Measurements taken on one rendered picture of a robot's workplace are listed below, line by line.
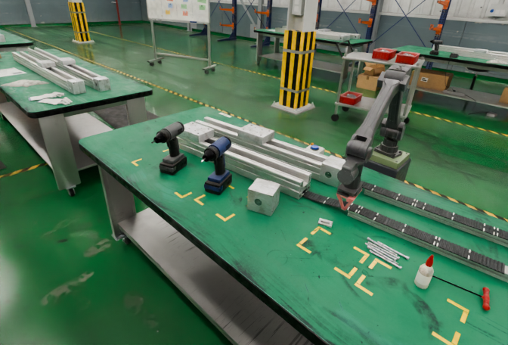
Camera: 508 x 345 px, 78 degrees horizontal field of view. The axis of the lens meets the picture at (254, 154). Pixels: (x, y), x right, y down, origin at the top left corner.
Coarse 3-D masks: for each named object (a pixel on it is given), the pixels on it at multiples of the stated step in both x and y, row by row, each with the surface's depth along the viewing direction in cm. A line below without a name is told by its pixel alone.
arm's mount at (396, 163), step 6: (372, 156) 163; (378, 156) 161; (384, 156) 162; (402, 156) 162; (408, 156) 165; (378, 162) 162; (384, 162) 159; (390, 162) 157; (396, 162) 156; (402, 162) 160; (396, 168) 156
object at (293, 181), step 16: (192, 144) 159; (208, 144) 155; (240, 160) 142; (256, 160) 147; (272, 160) 142; (256, 176) 140; (272, 176) 134; (288, 176) 130; (304, 176) 133; (288, 192) 132
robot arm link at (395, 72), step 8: (392, 72) 125; (400, 72) 125; (408, 72) 127; (400, 80) 123; (400, 96) 137; (392, 104) 142; (400, 104) 142; (392, 112) 145; (400, 112) 148; (384, 120) 156; (392, 120) 149; (400, 120) 152; (384, 128) 156; (392, 128) 153; (400, 128) 151; (384, 136) 159; (400, 136) 153
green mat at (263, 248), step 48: (96, 144) 169; (144, 144) 171; (144, 192) 130; (192, 192) 132; (240, 192) 133; (240, 240) 108; (288, 240) 108; (336, 240) 109; (384, 240) 110; (480, 240) 112; (288, 288) 91; (336, 288) 91; (384, 288) 92; (432, 288) 92; (480, 288) 93; (336, 336) 78; (384, 336) 79; (432, 336) 79; (480, 336) 80
